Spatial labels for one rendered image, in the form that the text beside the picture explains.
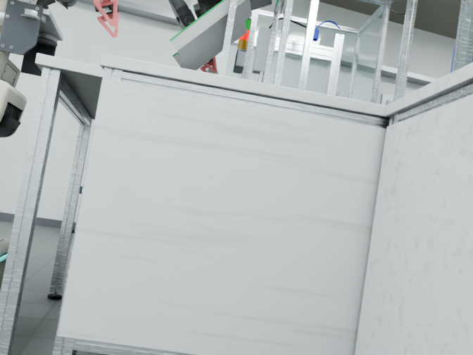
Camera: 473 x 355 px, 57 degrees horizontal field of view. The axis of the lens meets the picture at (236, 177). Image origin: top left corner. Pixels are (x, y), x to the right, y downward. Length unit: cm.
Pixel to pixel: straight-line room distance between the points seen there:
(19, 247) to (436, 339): 101
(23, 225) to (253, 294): 64
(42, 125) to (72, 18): 396
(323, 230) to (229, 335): 35
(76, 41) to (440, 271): 465
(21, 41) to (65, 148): 346
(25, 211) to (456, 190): 103
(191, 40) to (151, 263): 71
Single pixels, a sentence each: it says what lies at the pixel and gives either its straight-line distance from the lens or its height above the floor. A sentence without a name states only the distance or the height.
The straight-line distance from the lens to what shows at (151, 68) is 113.
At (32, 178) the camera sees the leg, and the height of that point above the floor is 53.
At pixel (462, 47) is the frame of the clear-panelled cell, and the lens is 117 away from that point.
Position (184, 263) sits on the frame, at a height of 38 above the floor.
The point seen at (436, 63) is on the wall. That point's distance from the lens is 632.
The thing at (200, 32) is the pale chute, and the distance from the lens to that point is 143.
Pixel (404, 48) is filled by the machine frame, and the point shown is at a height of 160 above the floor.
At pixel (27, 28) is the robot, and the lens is 152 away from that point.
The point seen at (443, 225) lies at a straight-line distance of 86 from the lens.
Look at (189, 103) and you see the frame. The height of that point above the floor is 78.
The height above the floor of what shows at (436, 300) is 44.
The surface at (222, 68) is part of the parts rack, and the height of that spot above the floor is 94.
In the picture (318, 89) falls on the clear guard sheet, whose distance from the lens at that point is 337.
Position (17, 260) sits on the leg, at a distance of 130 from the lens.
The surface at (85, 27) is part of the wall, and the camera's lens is 516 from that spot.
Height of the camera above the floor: 55
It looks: 3 degrees up
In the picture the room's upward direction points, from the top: 9 degrees clockwise
